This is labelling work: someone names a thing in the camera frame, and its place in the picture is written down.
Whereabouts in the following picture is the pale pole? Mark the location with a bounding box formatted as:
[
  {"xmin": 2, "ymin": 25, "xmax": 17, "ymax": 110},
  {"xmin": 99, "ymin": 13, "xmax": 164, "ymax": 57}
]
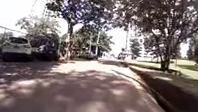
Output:
[{"xmin": 94, "ymin": 31, "xmax": 102, "ymax": 58}]

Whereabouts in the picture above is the clump of green trees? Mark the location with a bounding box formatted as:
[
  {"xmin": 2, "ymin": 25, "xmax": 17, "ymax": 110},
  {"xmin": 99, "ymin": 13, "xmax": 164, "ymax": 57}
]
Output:
[{"xmin": 70, "ymin": 25, "xmax": 116, "ymax": 62}]

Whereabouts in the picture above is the large tree with thick trunk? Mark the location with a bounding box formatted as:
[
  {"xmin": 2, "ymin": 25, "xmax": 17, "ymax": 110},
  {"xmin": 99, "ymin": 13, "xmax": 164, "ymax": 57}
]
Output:
[{"xmin": 0, "ymin": 0, "xmax": 127, "ymax": 66}]

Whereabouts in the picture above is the brownish shaded asphalt road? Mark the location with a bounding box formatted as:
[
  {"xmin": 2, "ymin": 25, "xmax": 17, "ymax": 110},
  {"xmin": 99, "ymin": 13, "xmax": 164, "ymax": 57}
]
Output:
[{"xmin": 0, "ymin": 51, "xmax": 188, "ymax": 112}]

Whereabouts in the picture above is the pale tall building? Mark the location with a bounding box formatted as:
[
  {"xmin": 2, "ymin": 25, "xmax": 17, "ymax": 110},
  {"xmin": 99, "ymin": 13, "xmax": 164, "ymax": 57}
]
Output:
[{"xmin": 122, "ymin": 25, "xmax": 158, "ymax": 63}]

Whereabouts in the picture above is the dark vehicle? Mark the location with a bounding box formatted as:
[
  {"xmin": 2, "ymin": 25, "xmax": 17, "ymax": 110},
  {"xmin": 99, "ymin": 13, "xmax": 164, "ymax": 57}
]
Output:
[{"xmin": 36, "ymin": 40, "xmax": 61, "ymax": 62}]

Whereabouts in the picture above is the large spreading tree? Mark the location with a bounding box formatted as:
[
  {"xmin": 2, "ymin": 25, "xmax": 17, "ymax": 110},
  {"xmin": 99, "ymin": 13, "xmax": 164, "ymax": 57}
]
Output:
[{"xmin": 114, "ymin": 0, "xmax": 198, "ymax": 75}]

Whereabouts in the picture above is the small leafy tree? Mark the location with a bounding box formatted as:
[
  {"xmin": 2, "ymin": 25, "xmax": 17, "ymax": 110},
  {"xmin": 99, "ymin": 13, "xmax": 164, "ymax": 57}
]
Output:
[{"xmin": 14, "ymin": 13, "xmax": 63, "ymax": 51}]

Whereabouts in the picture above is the dark kerb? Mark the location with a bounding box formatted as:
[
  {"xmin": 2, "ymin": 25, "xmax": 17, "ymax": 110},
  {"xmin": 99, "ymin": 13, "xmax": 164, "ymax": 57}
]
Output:
[{"xmin": 108, "ymin": 68, "xmax": 198, "ymax": 112}]

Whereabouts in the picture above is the white car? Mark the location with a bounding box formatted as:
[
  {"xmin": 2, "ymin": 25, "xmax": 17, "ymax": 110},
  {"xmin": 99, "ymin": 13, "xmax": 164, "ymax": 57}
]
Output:
[{"xmin": 0, "ymin": 35, "xmax": 35, "ymax": 64}]

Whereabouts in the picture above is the dark shaded verge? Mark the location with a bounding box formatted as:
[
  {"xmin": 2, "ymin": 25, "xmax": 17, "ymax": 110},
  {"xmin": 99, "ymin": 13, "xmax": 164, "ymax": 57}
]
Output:
[{"xmin": 125, "ymin": 65, "xmax": 198, "ymax": 112}]

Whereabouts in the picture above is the sunlit grass field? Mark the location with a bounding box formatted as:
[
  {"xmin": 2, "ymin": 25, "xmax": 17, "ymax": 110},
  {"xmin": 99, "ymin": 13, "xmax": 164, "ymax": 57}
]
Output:
[{"xmin": 127, "ymin": 55, "xmax": 198, "ymax": 84}]

